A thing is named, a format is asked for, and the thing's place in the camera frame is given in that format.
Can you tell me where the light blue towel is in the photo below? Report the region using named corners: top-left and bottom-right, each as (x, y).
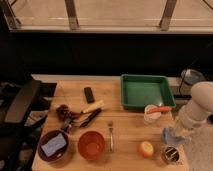
top-left (161, 127), bottom-right (190, 147)

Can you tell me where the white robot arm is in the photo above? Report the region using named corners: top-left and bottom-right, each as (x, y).
top-left (174, 81), bottom-right (213, 136)

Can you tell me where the metal cup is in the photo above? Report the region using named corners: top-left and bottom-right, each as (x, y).
top-left (162, 146), bottom-right (180, 164)

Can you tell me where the black rectangular block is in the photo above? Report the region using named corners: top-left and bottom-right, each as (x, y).
top-left (84, 87), bottom-right (95, 103)

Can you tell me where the green plastic tray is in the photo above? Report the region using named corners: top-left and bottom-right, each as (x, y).
top-left (120, 74), bottom-right (176, 110)

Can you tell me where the silver metal fork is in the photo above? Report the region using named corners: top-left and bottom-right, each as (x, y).
top-left (108, 121), bottom-right (114, 152)

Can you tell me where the dark red grape bunch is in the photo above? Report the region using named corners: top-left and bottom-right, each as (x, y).
top-left (56, 104), bottom-right (71, 121)

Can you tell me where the small metal clip tool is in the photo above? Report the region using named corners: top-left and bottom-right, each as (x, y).
top-left (61, 118), bottom-right (73, 133)

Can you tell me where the orange plastic bowl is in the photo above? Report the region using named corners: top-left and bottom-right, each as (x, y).
top-left (78, 131), bottom-right (105, 161)

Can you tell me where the orange carrot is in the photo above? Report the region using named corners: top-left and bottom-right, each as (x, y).
top-left (146, 106), bottom-right (172, 114)

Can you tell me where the yellow apple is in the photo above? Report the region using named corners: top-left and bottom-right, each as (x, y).
top-left (139, 141), bottom-right (154, 158)

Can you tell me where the purple bowl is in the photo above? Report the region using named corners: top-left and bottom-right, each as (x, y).
top-left (37, 130), bottom-right (69, 162)

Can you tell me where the blue sponge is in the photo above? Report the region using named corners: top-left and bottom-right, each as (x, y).
top-left (41, 133), bottom-right (66, 157)

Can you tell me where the round blue grey device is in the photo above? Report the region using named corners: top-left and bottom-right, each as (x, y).
top-left (181, 69), bottom-right (206, 85)

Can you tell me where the black handled tool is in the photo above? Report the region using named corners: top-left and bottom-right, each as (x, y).
top-left (79, 108), bottom-right (102, 128)

